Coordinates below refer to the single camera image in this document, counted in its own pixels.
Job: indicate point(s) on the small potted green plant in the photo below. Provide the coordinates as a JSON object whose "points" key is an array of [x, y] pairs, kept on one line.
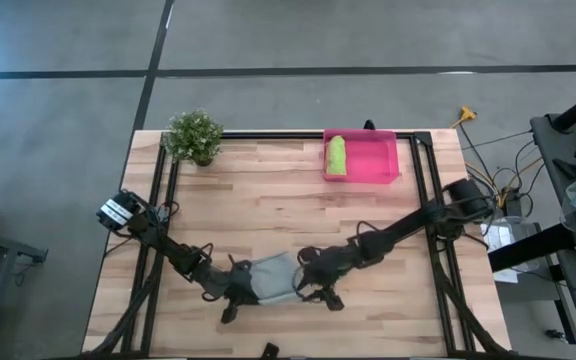
{"points": [[193, 135]]}

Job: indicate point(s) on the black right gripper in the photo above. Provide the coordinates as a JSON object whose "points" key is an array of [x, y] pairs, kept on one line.
{"points": [[330, 267]]}

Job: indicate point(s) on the yellow power plug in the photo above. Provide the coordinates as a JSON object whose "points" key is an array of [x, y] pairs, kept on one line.
{"points": [[465, 115]]}

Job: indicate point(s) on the grey microfiber towel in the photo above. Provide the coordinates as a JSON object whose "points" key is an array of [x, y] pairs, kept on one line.
{"points": [[275, 277]]}

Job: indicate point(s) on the black silver-rimmed table camera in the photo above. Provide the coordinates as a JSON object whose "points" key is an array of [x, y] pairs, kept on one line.
{"points": [[269, 351]]}

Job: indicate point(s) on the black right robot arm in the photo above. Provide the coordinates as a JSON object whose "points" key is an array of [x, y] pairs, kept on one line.
{"points": [[408, 225]]}

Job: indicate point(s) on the pink plastic basket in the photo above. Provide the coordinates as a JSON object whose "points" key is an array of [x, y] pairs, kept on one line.
{"points": [[373, 160]]}

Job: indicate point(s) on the black desk leg bar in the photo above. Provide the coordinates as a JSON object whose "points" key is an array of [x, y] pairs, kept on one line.
{"points": [[533, 245]]}

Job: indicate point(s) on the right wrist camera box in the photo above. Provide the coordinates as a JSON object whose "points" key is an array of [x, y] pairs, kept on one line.
{"points": [[330, 300]]}

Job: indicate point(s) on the green microfiber towel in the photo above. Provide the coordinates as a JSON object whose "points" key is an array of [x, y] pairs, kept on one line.
{"points": [[336, 155]]}

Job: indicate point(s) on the black clamp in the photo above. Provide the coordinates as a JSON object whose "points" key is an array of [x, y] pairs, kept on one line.
{"points": [[369, 125]]}

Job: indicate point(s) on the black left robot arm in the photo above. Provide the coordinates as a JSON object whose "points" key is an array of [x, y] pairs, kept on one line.
{"points": [[168, 245]]}

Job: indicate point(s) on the black power strip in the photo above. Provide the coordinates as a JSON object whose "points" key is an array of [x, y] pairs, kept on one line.
{"points": [[514, 205]]}

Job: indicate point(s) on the dark grey desk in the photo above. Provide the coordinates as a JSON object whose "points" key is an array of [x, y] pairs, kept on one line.
{"points": [[550, 145]]}

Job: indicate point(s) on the black aluminium table frame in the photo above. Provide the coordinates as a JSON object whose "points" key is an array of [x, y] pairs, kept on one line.
{"points": [[278, 135]]}

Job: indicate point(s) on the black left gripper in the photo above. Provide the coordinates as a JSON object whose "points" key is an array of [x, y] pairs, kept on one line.
{"points": [[240, 285]]}

